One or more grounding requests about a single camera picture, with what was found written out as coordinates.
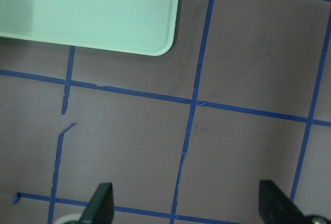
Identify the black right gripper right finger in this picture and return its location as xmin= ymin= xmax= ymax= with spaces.
xmin=259 ymin=180 xmax=310 ymax=224

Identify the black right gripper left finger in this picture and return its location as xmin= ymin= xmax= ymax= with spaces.
xmin=79 ymin=183 xmax=114 ymax=224

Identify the mint green tray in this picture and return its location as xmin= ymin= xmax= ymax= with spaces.
xmin=1 ymin=0 xmax=179 ymax=56

